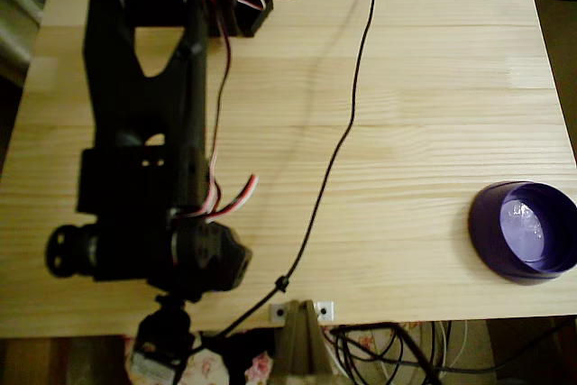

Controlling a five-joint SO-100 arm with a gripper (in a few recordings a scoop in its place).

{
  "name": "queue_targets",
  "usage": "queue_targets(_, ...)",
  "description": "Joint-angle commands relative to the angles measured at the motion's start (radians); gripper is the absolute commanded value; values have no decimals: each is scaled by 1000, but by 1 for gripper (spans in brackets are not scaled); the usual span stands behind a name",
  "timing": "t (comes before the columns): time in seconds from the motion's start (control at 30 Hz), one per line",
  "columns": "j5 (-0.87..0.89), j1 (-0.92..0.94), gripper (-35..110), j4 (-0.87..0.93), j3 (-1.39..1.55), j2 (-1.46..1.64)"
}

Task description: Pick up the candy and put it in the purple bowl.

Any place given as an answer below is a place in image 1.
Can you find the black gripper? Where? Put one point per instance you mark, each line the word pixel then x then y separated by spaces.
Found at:
pixel 168 328

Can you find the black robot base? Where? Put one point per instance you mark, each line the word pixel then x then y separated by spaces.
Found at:
pixel 252 20

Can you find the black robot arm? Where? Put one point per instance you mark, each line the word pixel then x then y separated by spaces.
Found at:
pixel 112 87

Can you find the purple plastic bowl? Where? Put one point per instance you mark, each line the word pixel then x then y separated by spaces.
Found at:
pixel 484 231

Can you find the black cloth bundle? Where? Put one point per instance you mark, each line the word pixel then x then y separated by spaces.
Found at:
pixel 234 353

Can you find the floral cloth under table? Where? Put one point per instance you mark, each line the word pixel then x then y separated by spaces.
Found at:
pixel 203 364

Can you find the grey pleated curtain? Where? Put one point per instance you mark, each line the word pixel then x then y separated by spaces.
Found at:
pixel 18 20

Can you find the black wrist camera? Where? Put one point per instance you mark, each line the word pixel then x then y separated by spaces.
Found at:
pixel 158 340

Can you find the metal table clamp bracket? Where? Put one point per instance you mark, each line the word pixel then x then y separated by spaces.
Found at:
pixel 299 349

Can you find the silver metal bracket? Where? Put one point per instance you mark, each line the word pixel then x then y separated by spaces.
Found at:
pixel 329 310

